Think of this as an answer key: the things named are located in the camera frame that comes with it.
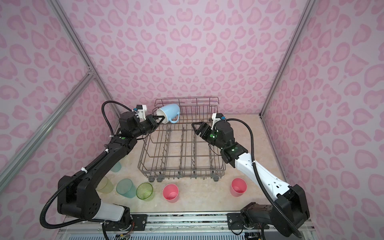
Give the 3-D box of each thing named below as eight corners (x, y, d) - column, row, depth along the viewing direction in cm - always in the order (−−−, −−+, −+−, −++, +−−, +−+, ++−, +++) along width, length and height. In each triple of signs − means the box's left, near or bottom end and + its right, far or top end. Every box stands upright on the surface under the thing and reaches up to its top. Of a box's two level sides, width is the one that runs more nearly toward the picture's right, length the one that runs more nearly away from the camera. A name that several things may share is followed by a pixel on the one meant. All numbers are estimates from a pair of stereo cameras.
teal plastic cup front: (123, 198, 83) (114, 192, 74) (126, 185, 87) (119, 178, 79) (137, 198, 83) (130, 192, 74) (140, 185, 87) (134, 178, 79)
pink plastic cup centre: (163, 203, 81) (159, 197, 73) (164, 190, 85) (161, 183, 77) (178, 203, 81) (176, 197, 73) (179, 190, 85) (177, 183, 77)
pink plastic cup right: (231, 196, 83) (234, 191, 75) (229, 184, 87) (232, 177, 80) (244, 196, 83) (248, 191, 75) (241, 184, 87) (245, 177, 80)
